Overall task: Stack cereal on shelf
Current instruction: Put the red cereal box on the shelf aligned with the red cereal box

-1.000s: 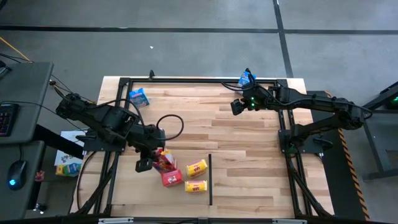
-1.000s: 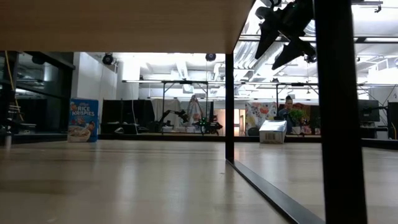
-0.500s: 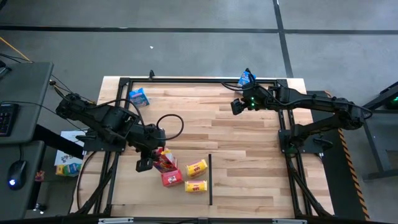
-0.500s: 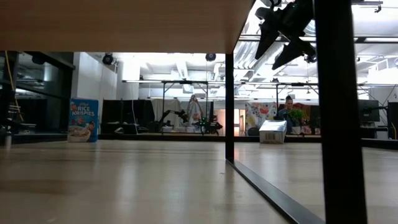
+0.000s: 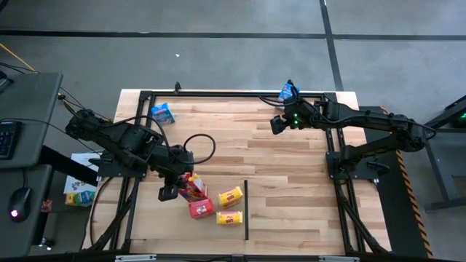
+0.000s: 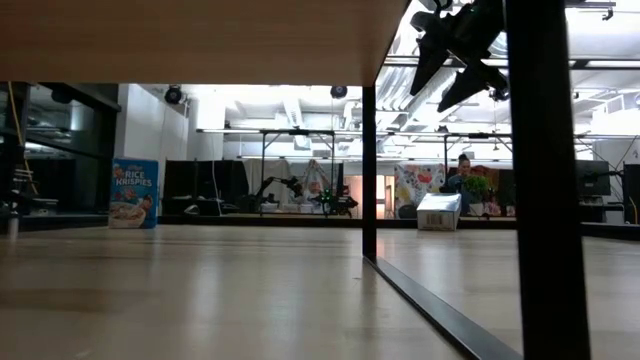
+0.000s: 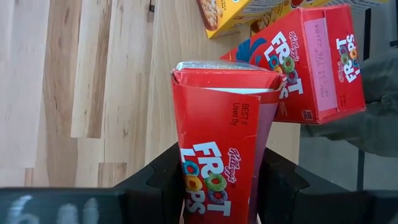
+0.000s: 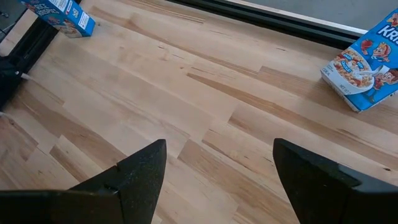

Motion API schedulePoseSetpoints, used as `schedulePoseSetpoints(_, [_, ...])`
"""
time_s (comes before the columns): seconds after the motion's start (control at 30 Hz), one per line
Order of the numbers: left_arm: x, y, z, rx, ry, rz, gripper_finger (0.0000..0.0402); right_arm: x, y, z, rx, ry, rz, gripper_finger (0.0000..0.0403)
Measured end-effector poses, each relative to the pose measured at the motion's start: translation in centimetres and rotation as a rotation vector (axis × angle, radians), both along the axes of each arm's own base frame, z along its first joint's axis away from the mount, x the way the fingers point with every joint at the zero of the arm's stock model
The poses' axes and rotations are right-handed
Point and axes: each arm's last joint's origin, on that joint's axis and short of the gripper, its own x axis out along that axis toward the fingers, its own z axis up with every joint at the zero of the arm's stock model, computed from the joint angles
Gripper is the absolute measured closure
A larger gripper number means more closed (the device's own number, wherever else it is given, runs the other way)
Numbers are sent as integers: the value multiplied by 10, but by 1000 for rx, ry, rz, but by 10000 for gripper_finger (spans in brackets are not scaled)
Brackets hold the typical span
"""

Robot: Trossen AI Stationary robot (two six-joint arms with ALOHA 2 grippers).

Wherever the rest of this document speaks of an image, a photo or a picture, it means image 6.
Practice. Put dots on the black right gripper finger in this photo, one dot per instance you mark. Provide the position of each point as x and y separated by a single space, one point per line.
470 82
427 60

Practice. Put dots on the blue Rice Krispies cereal box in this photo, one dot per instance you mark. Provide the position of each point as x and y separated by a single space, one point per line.
439 214
133 195

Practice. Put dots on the black background robot arm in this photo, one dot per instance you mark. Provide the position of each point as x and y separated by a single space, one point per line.
280 186

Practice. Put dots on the person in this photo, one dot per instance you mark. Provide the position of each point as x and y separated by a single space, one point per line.
461 172

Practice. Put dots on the round black ceiling fixture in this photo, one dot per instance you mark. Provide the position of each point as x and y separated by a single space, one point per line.
173 95
338 91

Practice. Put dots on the green potted plant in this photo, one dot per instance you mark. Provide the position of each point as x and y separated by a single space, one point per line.
476 189

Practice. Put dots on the colourful printed banner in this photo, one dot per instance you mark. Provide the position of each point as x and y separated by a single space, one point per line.
417 182

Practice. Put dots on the black background monitor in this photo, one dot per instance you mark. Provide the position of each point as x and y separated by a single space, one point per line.
594 177

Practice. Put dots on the background robot with green light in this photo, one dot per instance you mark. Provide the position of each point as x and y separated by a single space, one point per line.
332 201

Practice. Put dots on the black curtain panel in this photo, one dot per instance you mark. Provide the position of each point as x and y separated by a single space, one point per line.
205 185

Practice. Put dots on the black metal rig frame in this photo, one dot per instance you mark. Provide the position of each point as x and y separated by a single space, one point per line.
300 132

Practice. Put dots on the wooden shelf with black frame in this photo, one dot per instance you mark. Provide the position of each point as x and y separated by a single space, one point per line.
200 40

